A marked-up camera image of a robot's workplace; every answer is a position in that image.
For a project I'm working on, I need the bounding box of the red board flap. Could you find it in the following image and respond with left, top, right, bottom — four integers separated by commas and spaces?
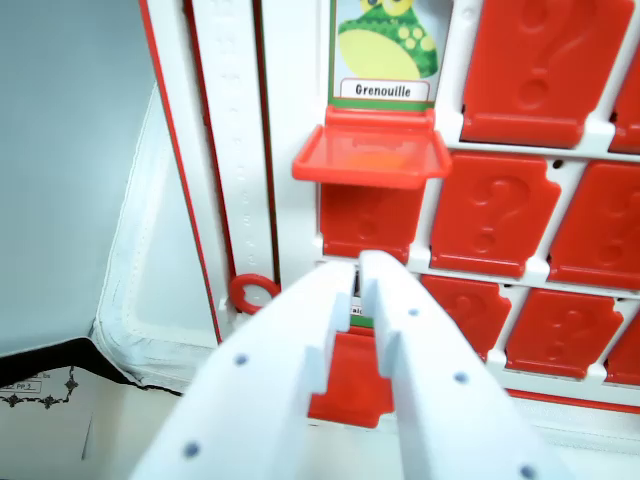
503, 288, 626, 380
546, 159, 640, 292
318, 182, 427, 265
458, 0, 635, 150
291, 103, 454, 192
418, 273, 513, 362
306, 331, 397, 430
428, 151, 563, 279

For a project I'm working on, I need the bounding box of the white printed paper sheet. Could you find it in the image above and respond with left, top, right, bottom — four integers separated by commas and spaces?
0, 364, 169, 480

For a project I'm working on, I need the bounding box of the red and white game board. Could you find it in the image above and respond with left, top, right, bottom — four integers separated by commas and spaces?
137, 0, 640, 416

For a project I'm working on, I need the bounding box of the frog picture card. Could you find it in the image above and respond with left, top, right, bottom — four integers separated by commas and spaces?
328, 0, 442, 114

